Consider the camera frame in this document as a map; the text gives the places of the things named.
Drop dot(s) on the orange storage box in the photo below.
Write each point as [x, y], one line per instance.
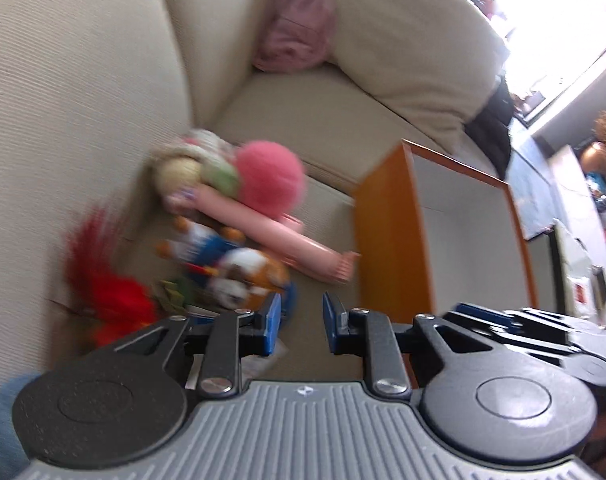
[388, 220]

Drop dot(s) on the pink crumpled cloth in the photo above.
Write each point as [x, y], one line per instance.
[295, 25]

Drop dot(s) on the white panel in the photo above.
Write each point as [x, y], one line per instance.
[570, 195]

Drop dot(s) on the red feathery toy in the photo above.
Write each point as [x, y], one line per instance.
[118, 305]

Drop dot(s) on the blue printed board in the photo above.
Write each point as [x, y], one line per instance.
[533, 200]

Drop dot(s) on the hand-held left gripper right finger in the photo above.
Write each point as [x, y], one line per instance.
[329, 325]

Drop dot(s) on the orange and white dog plush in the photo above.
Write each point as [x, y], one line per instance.
[245, 265]

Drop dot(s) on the black garment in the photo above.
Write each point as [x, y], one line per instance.
[493, 130]

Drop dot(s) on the beige fabric sofa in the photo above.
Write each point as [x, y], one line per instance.
[83, 85]

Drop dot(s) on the white duck plush blue outfit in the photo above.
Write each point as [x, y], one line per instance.
[208, 245]

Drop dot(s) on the long pink plush toy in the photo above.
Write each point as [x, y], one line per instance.
[283, 240]

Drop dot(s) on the copper vase with dried flowers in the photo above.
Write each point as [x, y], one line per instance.
[603, 147]

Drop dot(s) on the pink fuzzy ball plush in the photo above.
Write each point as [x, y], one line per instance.
[270, 175]

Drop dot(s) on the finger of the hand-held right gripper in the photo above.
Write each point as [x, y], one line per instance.
[475, 309]
[548, 320]

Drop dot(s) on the beige sofa cushion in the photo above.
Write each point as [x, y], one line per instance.
[408, 35]

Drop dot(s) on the blue denim clothing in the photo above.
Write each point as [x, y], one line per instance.
[3, 420]

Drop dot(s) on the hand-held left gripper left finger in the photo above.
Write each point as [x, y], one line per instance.
[272, 325]

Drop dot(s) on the cream-headed doll with floral hat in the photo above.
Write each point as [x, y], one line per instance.
[178, 172]

